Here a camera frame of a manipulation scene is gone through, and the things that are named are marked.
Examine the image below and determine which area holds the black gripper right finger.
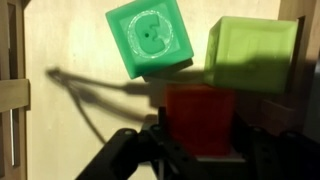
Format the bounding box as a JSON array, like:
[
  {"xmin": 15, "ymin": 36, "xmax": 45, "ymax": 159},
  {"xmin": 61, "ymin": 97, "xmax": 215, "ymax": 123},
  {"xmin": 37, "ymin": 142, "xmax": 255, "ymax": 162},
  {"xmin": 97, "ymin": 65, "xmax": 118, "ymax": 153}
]
[{"xmin": 229, "ymin": 112, "xmax": 320, "ymax": 180}]

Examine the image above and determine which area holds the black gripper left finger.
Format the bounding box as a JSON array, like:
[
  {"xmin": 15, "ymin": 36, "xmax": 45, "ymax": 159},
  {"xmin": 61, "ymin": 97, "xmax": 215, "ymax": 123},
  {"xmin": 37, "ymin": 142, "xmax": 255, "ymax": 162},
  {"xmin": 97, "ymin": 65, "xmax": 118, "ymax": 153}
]
[{"xmin": 75, "ymin": 105, "xmax": 214, "ymax": 180}]

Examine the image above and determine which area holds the orange block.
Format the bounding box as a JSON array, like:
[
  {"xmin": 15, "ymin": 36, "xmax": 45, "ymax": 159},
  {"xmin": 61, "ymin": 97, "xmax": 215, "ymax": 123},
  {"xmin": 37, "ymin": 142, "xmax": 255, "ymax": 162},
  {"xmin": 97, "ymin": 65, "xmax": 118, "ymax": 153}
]
[{"xmin": 165, "ymin": 82, "xmax": 237, "ymax": 158}]

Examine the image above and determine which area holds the wooden tray with slots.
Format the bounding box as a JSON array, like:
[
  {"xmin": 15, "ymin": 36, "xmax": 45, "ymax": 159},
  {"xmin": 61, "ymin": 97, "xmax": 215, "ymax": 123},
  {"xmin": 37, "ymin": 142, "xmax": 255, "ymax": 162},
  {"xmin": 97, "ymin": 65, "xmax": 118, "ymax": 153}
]
[{"xmin": 0, "ymin": 0, "xmax": 320, "ymax": 180}]

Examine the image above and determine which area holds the light green block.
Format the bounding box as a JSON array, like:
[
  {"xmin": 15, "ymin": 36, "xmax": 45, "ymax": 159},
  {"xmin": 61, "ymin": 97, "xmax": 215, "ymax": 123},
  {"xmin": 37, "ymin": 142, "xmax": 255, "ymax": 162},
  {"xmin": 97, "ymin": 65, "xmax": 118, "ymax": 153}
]
[{"xmin": 202, "ymin": 15, "xmax": 300, "ymax": 95}]

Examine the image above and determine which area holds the dark green letter block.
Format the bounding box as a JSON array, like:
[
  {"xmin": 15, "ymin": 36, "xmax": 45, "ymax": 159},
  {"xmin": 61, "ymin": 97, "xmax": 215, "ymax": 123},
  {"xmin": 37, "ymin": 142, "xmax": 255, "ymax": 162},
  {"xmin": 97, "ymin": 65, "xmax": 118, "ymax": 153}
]
[{"xmin": 104, "ymin": 0, "xmax": 195, "ymax": 81}]

